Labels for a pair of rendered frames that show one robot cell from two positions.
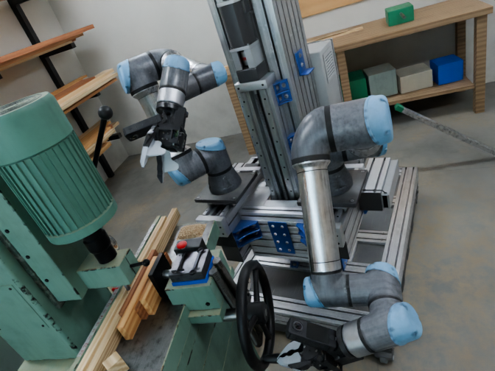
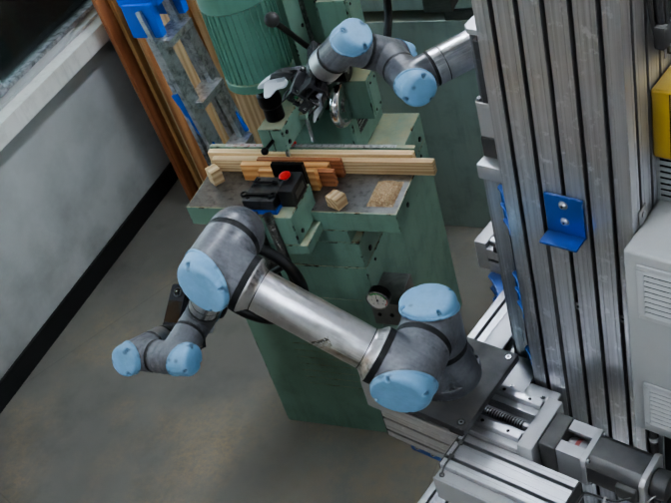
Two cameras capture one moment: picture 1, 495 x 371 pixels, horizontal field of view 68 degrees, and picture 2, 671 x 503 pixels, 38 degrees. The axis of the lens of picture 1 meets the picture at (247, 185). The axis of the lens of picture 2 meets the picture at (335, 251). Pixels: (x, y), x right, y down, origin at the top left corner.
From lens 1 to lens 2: 228 cm
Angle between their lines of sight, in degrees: 81
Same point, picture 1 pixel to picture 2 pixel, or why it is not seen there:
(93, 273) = not seen: hidden behind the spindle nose
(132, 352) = (231, 184)
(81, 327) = (302, 140)
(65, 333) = not seen: hidden behind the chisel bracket
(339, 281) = (186, 315)
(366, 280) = (173, 335)
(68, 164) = (218, 34)
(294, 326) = (176, 288)
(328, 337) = (170, 320)
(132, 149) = not seen: outside the picture
